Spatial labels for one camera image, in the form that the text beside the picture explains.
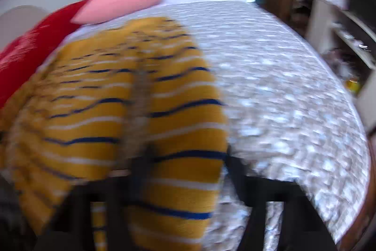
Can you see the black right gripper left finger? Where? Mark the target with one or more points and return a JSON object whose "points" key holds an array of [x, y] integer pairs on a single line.
{"points": [[95, 216]]}

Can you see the yellow striped knit sweater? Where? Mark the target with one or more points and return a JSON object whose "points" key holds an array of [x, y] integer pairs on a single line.
{"points": [[101, 101]]}

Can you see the beige heart-pattern quilt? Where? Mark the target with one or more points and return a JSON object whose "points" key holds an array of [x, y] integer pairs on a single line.
{"points": [[290, 118]]}

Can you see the red embroidered pillow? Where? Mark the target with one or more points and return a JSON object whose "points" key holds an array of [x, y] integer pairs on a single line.
{"points": [[21, 58]]}

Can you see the white shelf unit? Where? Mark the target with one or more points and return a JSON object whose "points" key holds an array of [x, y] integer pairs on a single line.
{"points": [[347, 45]]}

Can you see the white headboard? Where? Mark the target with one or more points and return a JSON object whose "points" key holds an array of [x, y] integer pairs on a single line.
{"points": [[18, 20]]}

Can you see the white bed sheet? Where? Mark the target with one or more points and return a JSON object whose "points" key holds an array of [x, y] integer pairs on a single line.
{"points": [[162, 9]]}

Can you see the pink pillow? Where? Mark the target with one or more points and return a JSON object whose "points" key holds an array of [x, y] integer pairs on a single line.
{"points": [[100, 11]]}

